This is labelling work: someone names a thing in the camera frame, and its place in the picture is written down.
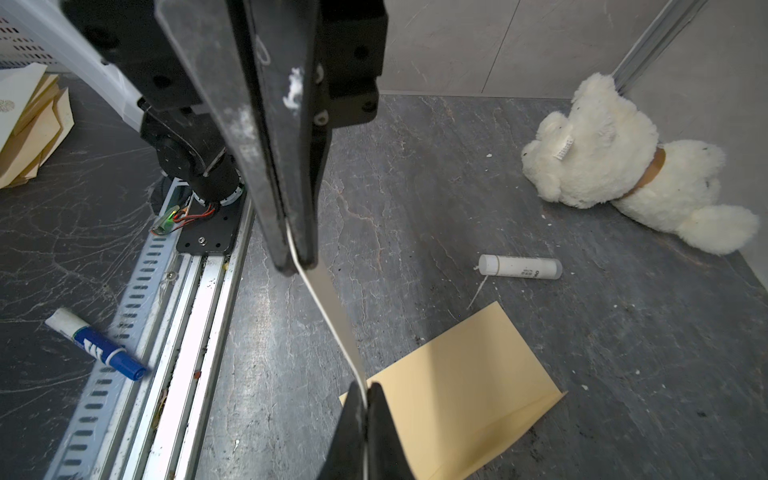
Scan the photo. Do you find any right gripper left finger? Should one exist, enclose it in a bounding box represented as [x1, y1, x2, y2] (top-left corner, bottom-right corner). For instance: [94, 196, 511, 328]
[317, 382, 367, 480]

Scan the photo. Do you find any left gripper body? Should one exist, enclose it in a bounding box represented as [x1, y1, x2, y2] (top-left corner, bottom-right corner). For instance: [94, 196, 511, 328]
[320, 0, 389, 128]

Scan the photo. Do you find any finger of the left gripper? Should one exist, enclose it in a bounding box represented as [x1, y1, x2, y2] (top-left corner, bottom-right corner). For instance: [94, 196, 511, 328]
[239, 1, 328, 270]
[155, 0, 288, 275]

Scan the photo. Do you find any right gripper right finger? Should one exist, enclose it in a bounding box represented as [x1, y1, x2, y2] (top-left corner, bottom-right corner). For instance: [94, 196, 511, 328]
[366, 383, 415, 480]

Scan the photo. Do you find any yellow envelope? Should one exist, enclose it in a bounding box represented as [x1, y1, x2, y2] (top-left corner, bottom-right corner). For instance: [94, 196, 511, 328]
[328, 302, 565, 479]

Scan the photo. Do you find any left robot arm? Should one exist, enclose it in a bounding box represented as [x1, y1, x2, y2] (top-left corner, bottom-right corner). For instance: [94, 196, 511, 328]
[1, 0, 388, 275]

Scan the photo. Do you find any stack of envelopes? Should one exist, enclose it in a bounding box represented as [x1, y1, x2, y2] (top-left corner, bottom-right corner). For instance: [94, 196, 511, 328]
[1, 63, 75, 189]

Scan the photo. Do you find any white glue stick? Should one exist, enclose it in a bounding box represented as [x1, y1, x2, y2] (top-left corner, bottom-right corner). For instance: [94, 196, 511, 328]
[477, 254, 563, 280]

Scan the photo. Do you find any white teddy bear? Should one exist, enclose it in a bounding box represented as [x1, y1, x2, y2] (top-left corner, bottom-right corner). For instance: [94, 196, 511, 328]
[521, 73, 760, 255]

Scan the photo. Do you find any blue marker pen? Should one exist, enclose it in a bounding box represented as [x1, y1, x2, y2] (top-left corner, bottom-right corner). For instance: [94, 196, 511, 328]
[44, 308, 147, 381]

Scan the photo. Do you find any white wire mesh basket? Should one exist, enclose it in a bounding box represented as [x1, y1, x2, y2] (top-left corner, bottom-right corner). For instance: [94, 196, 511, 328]
[0, 13, 66, 73]

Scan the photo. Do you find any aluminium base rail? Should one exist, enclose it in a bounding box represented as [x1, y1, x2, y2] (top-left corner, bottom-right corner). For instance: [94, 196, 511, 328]
[46, 198, 253, 479]

